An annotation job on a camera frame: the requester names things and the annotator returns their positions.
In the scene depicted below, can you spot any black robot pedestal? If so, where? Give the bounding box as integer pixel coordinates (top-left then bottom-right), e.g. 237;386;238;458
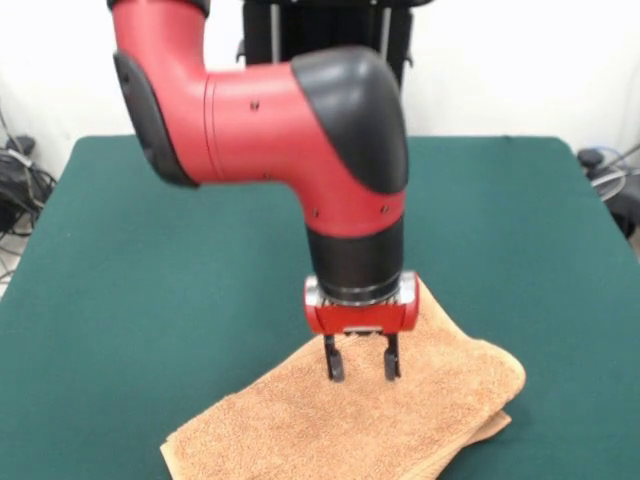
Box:
234;0;416;91

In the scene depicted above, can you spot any tan terry towel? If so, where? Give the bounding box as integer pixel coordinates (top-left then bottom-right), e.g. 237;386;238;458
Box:
159;277;527;480

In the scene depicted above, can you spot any small black plug box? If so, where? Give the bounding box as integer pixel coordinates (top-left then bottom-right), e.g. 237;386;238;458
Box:
577;148;607;169

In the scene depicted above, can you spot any black cable bundle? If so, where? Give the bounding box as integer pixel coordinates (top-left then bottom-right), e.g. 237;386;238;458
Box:
0;134;59;241

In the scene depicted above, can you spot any dark green table cloth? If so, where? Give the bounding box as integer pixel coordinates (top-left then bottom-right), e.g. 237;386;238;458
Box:
0;134;640;480

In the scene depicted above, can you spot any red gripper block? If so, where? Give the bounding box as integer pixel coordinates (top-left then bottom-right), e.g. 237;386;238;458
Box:
303;270;422;384

